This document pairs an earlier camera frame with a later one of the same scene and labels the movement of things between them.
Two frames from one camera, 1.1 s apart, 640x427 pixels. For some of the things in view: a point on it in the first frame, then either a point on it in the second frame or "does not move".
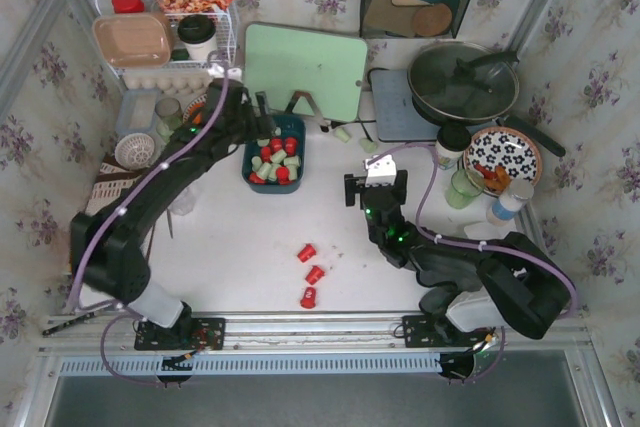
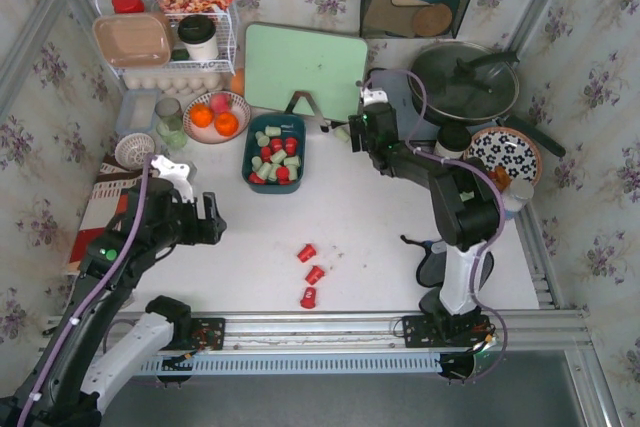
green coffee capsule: x=292 y=161 does not move
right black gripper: x=353 y=189 to x=360 y=132
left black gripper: x=254 y=114 to x=201 y=226
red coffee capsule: x=277 y=144 does not move
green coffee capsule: x=272 y=172 does not move
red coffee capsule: x=290 y=146 does not move
